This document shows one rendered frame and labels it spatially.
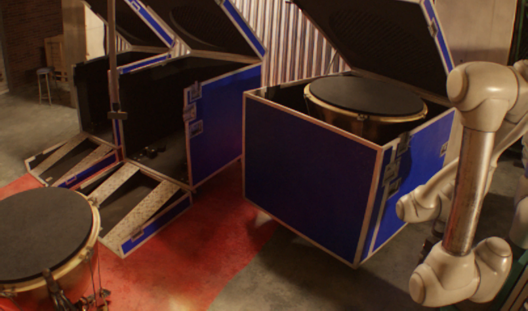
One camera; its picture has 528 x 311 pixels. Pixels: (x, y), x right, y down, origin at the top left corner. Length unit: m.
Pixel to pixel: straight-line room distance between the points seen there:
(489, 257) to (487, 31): 2.04
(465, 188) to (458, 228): 0.12
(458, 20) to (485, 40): 0.27
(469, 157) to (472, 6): 2.04
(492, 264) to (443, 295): 0.21
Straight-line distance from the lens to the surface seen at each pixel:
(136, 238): 2.55
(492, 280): 1.25
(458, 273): 1.11
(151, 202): 2.83
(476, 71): 0.93
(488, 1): 2.92
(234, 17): 2.84
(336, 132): 1.91
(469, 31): 2.91
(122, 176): 3.19
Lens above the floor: 1.67
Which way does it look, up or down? 26 degrees down
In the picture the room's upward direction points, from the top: 3 degrees clockwise
